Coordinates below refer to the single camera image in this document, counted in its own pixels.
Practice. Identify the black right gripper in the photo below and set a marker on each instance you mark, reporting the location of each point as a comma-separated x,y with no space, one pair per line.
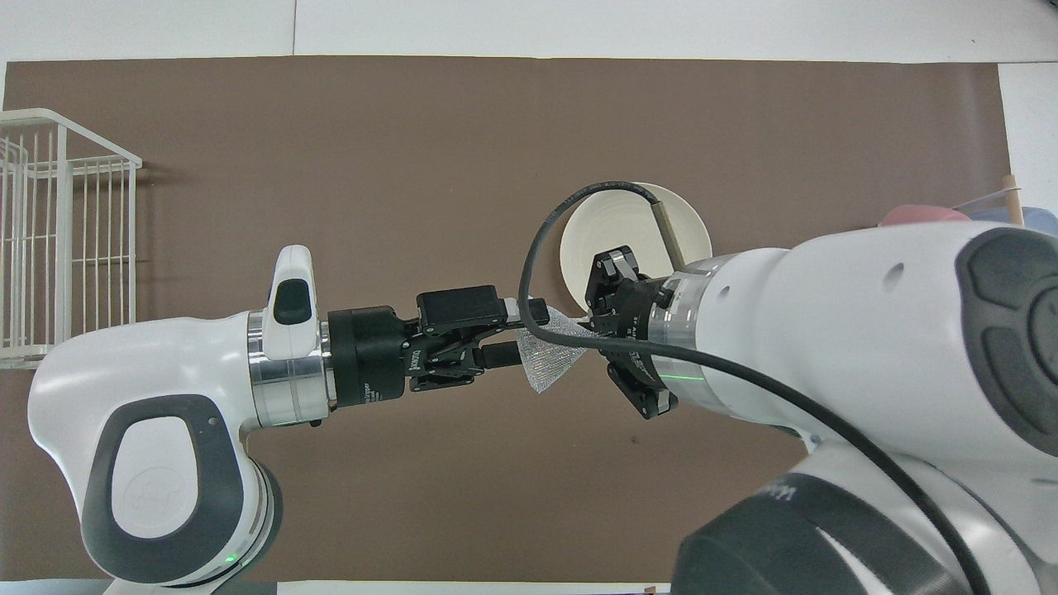
640,318

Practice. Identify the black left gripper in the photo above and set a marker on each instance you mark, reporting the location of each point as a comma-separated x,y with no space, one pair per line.
368,355

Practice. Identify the silver mesh sponge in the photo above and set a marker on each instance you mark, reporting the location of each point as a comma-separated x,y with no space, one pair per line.
550,364

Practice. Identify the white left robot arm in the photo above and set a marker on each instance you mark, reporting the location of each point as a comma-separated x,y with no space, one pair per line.
165,372

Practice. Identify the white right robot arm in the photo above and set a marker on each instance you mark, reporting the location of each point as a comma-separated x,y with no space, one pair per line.
826,330

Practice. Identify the cream round plate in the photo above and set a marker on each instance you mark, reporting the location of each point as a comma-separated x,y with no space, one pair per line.
612,227

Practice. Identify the brown table mat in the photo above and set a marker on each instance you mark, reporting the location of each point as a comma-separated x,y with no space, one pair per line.
372,165

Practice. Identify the pink cup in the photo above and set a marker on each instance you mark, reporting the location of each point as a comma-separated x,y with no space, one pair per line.
917,216

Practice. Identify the blue cup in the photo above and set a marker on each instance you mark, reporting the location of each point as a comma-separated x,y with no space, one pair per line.
1037,221

